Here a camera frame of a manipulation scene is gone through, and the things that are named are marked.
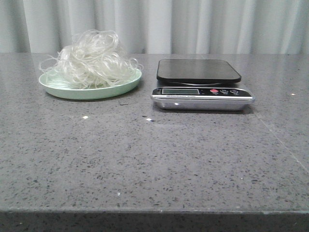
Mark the black silver kitchen scale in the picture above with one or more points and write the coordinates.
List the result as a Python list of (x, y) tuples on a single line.
[(199, 84)]

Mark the light green round plate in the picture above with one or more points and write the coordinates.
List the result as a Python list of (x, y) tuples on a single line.
[(101, 93)]

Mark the white vermicelli noodle bundle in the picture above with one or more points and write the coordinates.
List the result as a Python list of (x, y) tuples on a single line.
[(95, 59)]

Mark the grey pleated curtain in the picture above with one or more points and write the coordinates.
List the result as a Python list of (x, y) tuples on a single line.
[(160, 26)]

